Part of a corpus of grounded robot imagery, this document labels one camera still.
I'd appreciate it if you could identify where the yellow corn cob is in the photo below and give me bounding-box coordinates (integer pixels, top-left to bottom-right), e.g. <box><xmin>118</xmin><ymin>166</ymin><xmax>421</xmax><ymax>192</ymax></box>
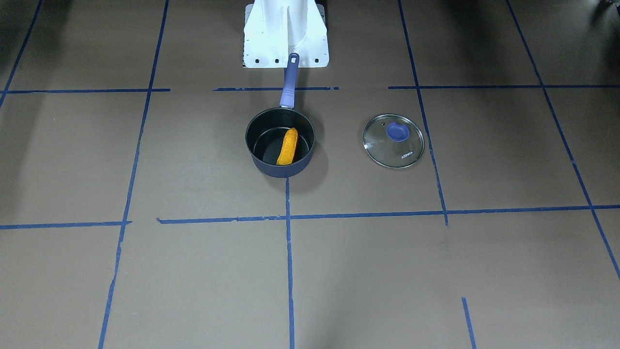
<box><xmin>276</xmin><ymin>128</ymin><xmax>298</xmax><ymax>166</ymax></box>

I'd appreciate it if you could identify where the glass pot lid blue knob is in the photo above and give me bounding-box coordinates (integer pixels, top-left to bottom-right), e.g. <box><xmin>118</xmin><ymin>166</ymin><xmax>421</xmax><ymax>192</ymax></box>
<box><xmin>362</xmin><ymin>113</ymin><xmax>425</xmax><ymax>169</ymax></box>

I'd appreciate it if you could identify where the dark blue saucepan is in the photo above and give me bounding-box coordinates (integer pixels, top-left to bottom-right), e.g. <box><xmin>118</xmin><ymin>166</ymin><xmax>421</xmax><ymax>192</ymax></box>
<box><xmin>245</xmin><ymin>52</ymin><xmax>316</xmax><ymax>177</ymax></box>

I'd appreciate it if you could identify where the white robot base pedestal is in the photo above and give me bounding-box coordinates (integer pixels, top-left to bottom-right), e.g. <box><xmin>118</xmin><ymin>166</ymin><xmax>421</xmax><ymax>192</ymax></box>
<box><xmin>242</xmin><ymin>0</ymin><xmax>330</xmax><ymax>69</ymax></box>

